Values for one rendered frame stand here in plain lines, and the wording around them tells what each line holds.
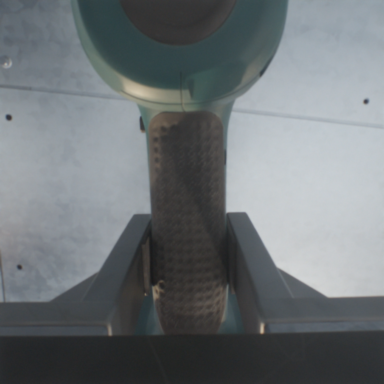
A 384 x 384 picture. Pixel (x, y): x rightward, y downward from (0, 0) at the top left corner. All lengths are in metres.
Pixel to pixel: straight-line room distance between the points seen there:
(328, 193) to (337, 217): 0.03
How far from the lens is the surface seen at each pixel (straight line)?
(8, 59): 0.32
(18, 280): 0.38
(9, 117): 0.33
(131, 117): 0.28
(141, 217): 0.15
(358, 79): 0.31
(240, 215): 0.15
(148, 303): 0.17
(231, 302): 0.17
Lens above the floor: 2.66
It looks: 15 degrees up
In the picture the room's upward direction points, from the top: 174 degrees counter-clockwise
